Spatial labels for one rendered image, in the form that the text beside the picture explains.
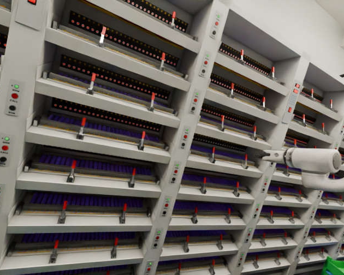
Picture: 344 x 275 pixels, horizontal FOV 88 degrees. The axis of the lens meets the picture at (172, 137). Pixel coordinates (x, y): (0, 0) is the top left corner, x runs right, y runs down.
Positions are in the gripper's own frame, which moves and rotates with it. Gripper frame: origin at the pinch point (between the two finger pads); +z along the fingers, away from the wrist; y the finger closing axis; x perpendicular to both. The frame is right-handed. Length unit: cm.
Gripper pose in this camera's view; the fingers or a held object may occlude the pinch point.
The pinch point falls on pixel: (259, 155)
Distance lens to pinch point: 102.1
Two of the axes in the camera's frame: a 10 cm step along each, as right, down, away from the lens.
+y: 8.9, 2.0, 4.1
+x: 1.7, -9.8, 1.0
